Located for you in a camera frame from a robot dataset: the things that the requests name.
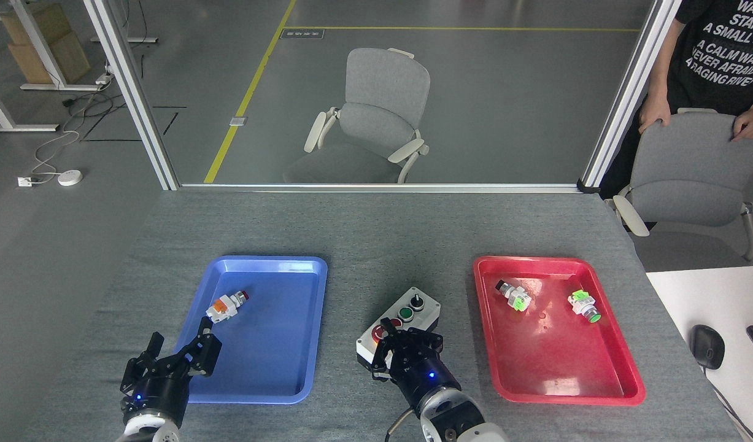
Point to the white round floor device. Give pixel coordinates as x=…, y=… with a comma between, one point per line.
x=70, y=178

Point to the white floor socket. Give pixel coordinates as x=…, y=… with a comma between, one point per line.
x=24, y=182

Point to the blue plastic tray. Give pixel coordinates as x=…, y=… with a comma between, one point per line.
x=266, y=356

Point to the green push button switch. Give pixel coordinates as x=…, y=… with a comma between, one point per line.
x=583, y=305

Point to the white desk frame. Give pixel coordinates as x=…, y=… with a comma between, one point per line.
x=38, y=46

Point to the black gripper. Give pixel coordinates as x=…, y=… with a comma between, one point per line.
x=422, y=374
x=158, y=393

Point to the black push button green block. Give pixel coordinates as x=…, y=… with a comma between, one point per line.
x=512, y=295

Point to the person's right hand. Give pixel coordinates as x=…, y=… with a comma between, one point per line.
x=653, y=113

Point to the black computer mouse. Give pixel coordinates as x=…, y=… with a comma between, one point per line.
x=707, y=347

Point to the silver floor plate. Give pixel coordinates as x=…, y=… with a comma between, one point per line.
x=238, y=121

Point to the white control box with buttons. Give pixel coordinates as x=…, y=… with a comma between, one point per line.
x=416, y=307

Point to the silver aluminium rail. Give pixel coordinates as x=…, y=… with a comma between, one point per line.
x=376, y=187

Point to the person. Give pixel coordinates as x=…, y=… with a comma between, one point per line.
x=720, y=55

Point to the red push button orange block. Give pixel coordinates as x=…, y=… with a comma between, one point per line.
x=224, y=308

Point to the silver aluminium post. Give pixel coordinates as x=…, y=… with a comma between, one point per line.
x=628, y=98
x=134, y=98

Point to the white side table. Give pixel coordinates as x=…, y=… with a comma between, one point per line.
x=720, y=294

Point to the red plastic tray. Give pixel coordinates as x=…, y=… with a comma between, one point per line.
x=548, y=362

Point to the cardboard box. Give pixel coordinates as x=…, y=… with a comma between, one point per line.
x=51, y=49

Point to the grey office chair white armrests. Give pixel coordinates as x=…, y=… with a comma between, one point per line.
x=382, y=92
x=689, y=166

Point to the person's right forearm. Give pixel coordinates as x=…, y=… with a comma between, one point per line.
x=663, y=61

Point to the white power strip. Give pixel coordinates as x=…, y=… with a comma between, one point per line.
x=103, y=78

